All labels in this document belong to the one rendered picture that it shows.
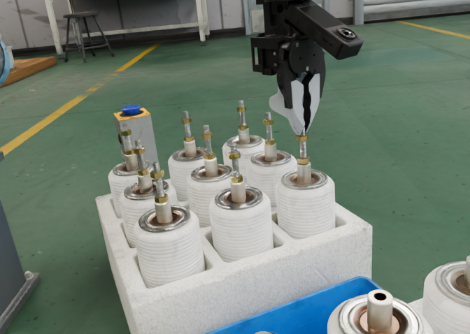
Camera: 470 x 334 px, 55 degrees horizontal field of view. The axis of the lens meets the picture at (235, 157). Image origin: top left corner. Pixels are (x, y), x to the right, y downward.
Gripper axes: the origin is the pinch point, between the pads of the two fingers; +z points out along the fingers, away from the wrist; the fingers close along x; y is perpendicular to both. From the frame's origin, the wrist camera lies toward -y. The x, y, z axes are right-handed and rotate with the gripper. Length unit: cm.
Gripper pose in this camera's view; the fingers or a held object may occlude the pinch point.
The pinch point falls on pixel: (305, 126)
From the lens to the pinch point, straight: 70.4
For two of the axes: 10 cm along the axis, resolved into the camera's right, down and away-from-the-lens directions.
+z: 0.9, 9.3, 3.6
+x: -7.5, 3.0, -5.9
